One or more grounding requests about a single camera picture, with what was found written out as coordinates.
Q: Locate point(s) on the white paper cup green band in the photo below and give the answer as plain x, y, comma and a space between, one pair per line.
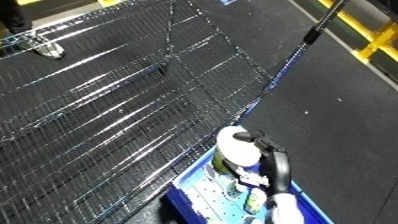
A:
238, 150

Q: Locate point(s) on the pale right robot arm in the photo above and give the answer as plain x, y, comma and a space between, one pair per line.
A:
288, 209

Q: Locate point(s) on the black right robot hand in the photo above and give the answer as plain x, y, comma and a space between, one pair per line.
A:
277, 170

